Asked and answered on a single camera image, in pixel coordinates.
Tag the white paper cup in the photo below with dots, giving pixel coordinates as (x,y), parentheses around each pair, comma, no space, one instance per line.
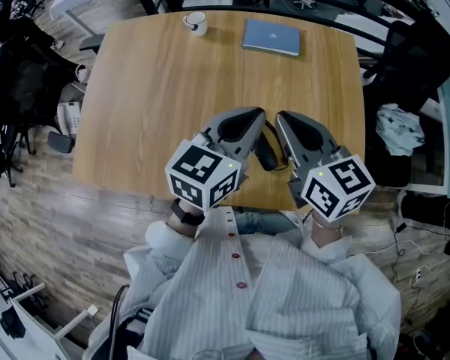
(82,73)

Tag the white frame table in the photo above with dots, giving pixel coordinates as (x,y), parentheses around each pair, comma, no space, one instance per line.
(30,294)

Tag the person's white striped shirt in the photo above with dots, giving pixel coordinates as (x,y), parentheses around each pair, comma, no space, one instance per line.
(210,294)

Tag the black wristwatch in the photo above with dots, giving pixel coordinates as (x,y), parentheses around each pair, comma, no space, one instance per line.
(187,213)

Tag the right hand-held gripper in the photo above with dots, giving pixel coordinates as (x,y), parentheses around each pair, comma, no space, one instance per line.
(341,186)

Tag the person's right forearm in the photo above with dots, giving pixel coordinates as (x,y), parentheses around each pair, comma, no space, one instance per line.
(324,237)

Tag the crumpled white cloth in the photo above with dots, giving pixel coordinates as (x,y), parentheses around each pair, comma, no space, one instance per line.
(399,129)

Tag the white mug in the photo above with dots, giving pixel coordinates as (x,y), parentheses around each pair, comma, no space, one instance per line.
(197,24)

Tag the black pouch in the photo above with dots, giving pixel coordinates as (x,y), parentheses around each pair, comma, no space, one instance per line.
(12,323)

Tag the white keypad telephone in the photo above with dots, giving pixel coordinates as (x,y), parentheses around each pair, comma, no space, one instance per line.
(69,118)

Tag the black bag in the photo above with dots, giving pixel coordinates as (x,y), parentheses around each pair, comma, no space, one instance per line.
(427,208)

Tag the blue notebook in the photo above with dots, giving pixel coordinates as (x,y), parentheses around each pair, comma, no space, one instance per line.
(272,38)

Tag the person's left forearm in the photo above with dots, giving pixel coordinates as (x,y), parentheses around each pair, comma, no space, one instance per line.
(183,230)

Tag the white power plug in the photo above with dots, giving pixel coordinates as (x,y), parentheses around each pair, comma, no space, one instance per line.
(419,276)

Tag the person's blue jeans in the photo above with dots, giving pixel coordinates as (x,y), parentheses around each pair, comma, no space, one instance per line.
(262,223)

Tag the black mesh office chair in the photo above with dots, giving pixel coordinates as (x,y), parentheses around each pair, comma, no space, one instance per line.
(405,62)
(22,88)

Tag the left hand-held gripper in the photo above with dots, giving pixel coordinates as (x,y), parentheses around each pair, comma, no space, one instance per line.
(202,174)

